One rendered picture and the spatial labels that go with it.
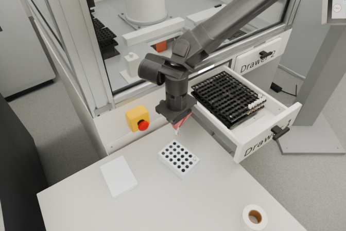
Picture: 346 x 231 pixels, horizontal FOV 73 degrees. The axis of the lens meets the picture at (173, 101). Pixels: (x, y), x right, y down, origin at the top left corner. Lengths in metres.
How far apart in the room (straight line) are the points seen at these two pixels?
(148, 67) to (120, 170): 0.41
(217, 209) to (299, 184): 1.12
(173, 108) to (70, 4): 0.33
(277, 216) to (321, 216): 0.99
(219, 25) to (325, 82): 1.37
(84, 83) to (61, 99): 1.74
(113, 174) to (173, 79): 0.44
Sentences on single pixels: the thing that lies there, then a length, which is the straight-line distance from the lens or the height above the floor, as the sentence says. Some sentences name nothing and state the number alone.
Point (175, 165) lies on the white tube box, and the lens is 0.81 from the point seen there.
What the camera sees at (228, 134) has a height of 0.89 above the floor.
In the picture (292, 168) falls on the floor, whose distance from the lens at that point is 1.90.
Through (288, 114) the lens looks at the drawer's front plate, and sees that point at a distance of 0.86.
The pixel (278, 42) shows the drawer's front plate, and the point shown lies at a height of 0.91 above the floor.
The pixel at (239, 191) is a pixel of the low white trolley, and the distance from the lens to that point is 0.84.
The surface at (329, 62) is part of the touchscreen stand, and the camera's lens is 1.74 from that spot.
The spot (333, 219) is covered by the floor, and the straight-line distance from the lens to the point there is 1.84.
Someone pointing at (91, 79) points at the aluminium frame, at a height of 1.09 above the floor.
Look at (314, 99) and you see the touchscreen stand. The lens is 1.93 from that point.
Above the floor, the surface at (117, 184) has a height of 0.78.
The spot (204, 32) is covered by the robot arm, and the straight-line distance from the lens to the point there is 0.55.
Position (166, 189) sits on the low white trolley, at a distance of 0.81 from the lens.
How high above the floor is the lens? 1.50
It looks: 44 degrees down
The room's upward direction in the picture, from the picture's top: 1 degrees counter-clockwise
